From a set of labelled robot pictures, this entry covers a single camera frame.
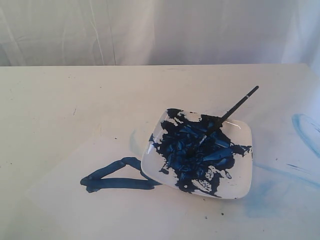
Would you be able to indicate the black paintbrush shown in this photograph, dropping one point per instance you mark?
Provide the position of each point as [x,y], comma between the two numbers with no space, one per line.
[225,116]

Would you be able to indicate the white square paint plate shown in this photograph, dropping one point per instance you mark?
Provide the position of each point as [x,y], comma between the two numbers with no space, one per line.
[178,155]

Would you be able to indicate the white paper sheet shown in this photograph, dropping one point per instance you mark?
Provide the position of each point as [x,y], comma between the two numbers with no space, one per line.
[111,214]

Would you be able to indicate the white backdrop curtain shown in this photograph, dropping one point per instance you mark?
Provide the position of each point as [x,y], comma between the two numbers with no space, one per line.
[159,32]

